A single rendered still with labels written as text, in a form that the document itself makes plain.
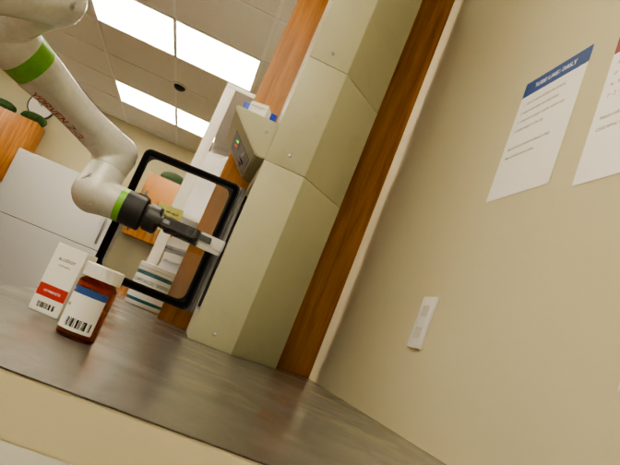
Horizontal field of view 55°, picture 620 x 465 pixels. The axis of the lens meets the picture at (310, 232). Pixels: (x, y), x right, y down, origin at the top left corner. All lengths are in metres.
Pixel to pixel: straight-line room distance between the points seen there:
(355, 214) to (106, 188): 0.77
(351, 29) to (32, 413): 1.39
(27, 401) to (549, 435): 0.62
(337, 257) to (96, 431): 1.52
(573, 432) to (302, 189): 0.93
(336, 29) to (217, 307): 0.78
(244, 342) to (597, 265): 0.88
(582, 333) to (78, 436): 0.63
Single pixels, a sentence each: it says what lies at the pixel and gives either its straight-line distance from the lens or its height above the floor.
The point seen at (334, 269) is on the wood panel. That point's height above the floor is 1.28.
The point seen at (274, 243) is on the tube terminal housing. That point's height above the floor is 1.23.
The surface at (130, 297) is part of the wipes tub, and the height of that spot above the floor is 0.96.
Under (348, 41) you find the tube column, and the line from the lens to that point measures 1.64.
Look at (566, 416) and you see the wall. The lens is 0.82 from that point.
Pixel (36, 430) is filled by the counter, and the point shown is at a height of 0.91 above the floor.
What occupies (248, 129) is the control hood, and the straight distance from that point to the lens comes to 1.51.
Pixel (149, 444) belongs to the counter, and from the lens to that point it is 0.41.
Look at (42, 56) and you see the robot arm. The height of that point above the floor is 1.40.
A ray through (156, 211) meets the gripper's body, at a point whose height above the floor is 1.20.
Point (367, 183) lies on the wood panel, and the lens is 1.94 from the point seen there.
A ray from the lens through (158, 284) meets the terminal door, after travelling 1.77.
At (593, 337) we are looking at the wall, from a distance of 0.83.
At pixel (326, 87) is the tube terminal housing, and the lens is 1.58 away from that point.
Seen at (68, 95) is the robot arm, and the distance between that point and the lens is 1.56.
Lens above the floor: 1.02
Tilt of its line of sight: 10 degrees up
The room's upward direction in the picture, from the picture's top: 22 degrees clockwise
